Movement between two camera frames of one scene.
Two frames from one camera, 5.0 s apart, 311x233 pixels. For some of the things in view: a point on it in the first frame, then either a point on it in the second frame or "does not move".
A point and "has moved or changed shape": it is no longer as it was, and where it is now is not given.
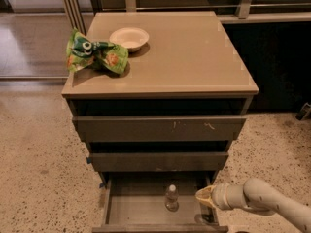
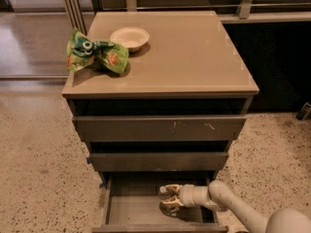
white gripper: [220, 195] → [187, 195]
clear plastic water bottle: [172, 199] has moved or changed shape
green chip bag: [84, 53] does not move
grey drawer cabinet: [172, 116] does not move
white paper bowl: [131, 38] does not move
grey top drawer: [159, 129] does not move
